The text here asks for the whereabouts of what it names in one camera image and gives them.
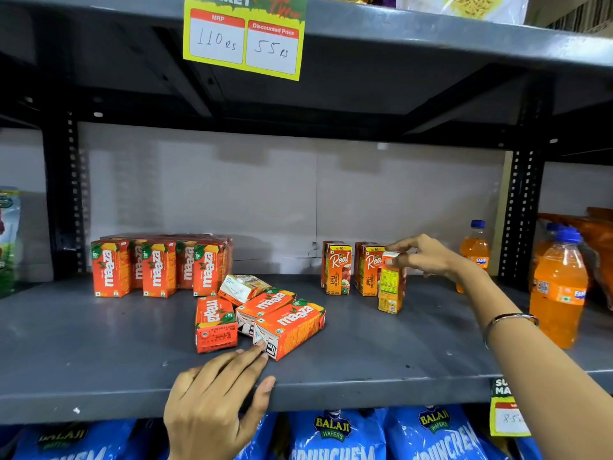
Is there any grey metal shelf board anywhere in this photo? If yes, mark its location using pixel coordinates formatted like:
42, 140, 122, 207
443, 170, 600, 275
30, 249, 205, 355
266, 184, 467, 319
0, 0, 613, 156
0, 274, 613, 425

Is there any small yellow price tag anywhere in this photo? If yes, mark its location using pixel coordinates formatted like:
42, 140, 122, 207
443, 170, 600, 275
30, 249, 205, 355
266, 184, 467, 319
489, 378, 532, 438

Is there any row of standing orange cartons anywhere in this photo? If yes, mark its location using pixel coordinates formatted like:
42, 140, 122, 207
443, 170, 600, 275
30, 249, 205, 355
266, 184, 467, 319
90, 233, 234, 299

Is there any orange soda bottle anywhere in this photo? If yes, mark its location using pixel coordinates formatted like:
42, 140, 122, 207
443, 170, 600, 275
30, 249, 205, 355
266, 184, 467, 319
529, 227, 589, 350
456, 219, 490, 295
533, 222, 566, 278

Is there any apple juice carton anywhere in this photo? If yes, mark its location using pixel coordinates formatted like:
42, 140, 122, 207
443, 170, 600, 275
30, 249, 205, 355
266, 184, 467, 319
353, 241, 372, 291
320, 241, 336, 289
357, 245, 386, 298
377, 251, 407, 315
326, 244, 353, 296

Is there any person's right forearm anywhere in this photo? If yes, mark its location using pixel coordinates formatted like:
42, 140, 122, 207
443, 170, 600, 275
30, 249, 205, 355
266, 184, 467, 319
454, 261, 613, 460

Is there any green snack packet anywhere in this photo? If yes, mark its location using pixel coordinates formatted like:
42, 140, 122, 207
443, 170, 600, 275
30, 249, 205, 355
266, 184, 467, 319
0, 187, 23, 299

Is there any blue wafer packet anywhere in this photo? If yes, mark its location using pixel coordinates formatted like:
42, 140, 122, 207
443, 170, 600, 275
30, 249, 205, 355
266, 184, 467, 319
513, 437, 543, 460
286, 408, 388, 460
384, 404, 487, 460
234, 413, 279, 460
13, 419, 140, 460

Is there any large yellow price tag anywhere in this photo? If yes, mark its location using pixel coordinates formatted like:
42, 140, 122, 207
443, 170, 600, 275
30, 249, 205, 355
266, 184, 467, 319
182, 0, 308, 82

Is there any black perforated shelf upright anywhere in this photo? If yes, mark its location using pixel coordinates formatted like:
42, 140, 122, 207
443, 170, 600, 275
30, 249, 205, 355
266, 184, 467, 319
497, 147, 548, 292
42, 112, 88, 281

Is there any cardboard box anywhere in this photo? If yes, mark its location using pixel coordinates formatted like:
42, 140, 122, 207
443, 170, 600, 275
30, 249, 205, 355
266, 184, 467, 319
546, 0, 613, 36

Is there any silver bangle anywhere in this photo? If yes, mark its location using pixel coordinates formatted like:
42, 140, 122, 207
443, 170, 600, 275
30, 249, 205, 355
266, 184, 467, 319
482, 313, 540, 350

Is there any clear yellow snack packet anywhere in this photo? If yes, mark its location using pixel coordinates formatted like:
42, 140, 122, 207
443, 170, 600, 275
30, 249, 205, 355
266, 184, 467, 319
397, 0, 531, 26

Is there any person's right hand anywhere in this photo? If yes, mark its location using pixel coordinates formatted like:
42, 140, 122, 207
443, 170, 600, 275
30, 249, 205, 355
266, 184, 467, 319
385, 234, 463, 283

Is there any orange mango drink carton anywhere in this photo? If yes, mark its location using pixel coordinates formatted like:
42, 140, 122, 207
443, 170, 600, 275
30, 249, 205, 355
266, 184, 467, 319
235, 288, 297, 337
252, 299, 327, 362
217, 274, 272, 307
195, 296, 238, 354

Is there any person's left hand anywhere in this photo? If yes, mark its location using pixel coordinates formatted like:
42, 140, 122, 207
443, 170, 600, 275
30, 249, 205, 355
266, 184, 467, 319
163, 340, 277, 460

